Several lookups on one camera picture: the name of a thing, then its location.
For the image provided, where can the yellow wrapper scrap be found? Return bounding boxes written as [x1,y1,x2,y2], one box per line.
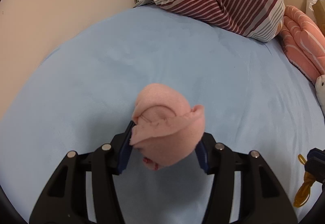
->
[293,154,317,208]

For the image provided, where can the white plush seal toy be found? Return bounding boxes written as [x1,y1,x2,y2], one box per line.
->
[315,74,325,115]

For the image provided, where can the brown paper bag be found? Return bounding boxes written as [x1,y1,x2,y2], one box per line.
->
[306,0,324,29]

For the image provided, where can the red wrapper in bin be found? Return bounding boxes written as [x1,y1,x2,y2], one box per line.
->
[143,157,160,171]

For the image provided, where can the light blue bed sheet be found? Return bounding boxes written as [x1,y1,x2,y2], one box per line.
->
[1,6,324,223]

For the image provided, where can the pink striped folded quilt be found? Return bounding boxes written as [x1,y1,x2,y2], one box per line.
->
[280,5,324,83]

